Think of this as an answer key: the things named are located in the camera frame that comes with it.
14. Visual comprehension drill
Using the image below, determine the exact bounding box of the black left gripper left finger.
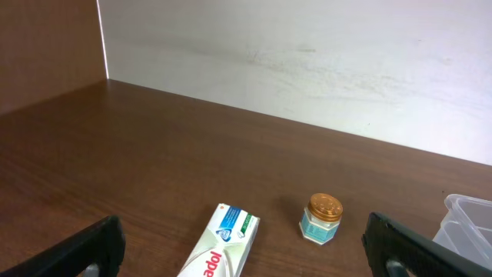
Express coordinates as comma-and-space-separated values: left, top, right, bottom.
1, 215, 125, 277

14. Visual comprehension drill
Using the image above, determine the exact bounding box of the white Panadol medicine box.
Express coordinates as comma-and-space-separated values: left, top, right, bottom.
178, 203, 260, 277

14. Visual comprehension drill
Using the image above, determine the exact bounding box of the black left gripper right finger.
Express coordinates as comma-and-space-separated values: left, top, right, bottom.
361, 212, 491, 277

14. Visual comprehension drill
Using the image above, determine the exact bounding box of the clear plastic container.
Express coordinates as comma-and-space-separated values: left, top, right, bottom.
433, 194, 492, 269

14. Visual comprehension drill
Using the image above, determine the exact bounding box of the small jar with gold lid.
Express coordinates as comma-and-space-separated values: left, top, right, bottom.
299, 193, 344, 245

